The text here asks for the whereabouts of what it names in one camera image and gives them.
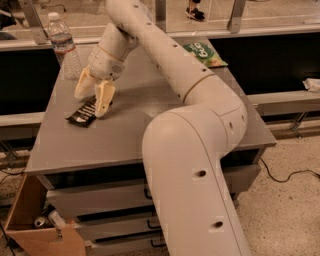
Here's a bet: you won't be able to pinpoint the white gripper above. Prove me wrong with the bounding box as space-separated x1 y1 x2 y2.
74 45 124 118

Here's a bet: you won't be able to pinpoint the dark chocolate rxbar wrapper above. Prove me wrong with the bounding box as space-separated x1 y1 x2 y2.
66 96 97 128

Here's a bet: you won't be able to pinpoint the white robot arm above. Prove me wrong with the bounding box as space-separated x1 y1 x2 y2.
74 0 251 256

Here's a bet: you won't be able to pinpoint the clear plastic water bottle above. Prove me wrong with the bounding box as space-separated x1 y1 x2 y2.
48 12 82 80

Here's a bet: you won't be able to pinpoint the green snack bag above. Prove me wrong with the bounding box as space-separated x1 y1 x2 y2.
183 42 227 68

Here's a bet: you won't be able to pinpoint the top grey drawer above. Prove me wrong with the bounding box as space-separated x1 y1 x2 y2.
46 163 262 219

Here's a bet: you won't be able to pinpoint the grey drawer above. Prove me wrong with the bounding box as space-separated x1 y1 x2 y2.
74 199 240 242
92 232 165 256
46 163 262 219

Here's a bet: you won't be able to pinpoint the person's black shoes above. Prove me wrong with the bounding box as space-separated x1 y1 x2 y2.
185 8 205 21

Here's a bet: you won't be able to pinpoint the small bottle in box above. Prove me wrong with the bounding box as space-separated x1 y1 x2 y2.
48 210 66 229

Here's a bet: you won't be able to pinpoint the middle grey drawer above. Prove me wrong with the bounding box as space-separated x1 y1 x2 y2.
74 199 240 242

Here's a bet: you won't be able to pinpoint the silver soda can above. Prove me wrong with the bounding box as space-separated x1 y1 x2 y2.
34 216 51 229

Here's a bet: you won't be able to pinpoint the wooden side box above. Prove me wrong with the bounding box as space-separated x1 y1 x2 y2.
5 174 86 256

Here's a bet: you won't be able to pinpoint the bottom grey drawer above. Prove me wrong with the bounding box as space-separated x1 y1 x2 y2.
92 232 165 256

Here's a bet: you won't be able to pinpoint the white object on ledge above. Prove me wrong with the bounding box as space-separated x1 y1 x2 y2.
303 78 320 92

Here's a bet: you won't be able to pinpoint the black floor cable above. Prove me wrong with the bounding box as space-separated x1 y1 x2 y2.
259 157 320 184

